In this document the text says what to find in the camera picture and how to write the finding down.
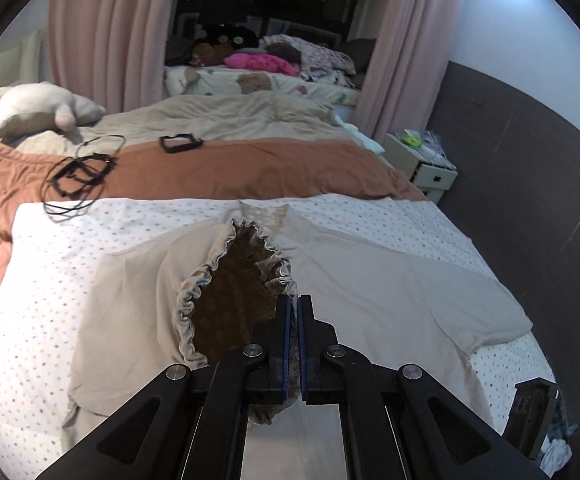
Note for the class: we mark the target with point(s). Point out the white nightstand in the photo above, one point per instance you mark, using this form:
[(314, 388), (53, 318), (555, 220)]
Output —
[(437, 177)]

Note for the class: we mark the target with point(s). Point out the beige ruffled-neck garment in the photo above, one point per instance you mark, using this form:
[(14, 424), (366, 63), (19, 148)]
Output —
[(369, 270)]

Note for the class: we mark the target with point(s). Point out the brown teddy bear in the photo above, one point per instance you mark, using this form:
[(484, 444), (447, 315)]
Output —
[(207, 54)]

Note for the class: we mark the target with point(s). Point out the yellow-green small object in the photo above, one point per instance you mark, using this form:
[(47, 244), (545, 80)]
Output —
[(410, 138)]

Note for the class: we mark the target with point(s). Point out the bed with printed sheet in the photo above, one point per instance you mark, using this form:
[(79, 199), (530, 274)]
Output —
[(220, 82)]

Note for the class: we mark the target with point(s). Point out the dark waste bin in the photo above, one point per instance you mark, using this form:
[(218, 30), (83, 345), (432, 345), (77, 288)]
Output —
[(529, 415)]

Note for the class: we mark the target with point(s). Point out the white plush toy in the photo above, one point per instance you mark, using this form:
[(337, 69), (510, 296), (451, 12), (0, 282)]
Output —
[(30, 105)]

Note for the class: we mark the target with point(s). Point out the pink curtain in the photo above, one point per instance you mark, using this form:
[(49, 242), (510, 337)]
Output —
[(399, 50), (105, 35)]

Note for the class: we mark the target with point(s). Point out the black plush toy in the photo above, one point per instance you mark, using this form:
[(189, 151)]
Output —
[(232, 35)]

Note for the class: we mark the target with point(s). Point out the floral quilt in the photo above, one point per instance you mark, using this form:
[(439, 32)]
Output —
[(320, 57)]

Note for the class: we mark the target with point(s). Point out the pink plush toy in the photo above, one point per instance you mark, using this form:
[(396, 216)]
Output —
[(260, 63)]

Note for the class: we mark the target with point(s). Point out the orange-brown duvet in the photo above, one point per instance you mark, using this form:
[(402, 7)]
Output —
[(270, 165)]

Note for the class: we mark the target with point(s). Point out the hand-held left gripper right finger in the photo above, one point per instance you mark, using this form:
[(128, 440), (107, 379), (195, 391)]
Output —
[(304, 345)]

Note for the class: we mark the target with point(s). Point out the beige blanket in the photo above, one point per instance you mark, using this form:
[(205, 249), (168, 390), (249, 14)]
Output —
[(220, 115)]

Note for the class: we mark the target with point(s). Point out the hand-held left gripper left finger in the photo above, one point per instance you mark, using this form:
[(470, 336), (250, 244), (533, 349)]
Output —
[(284, 345)]

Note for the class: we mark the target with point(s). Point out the crumpled white cloth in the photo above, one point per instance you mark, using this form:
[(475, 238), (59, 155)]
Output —
[(559, 450)]

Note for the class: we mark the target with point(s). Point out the large black frame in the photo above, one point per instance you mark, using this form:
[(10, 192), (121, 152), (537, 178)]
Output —
[(102, 166)]

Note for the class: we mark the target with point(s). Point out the white clutter pile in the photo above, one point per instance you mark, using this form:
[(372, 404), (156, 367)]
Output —
[(433, 147)]

